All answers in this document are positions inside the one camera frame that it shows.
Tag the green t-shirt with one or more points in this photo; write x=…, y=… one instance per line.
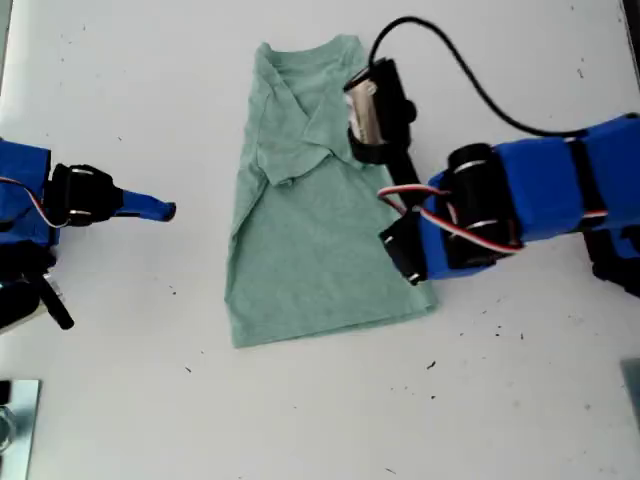
x=310, y=240

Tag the steel clamp plate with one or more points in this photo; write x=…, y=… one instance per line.
x=22, y=430

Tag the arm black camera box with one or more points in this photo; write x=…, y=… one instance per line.
x=20, y=305
x=390, y=100

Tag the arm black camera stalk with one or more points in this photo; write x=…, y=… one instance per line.
x=402, y=175

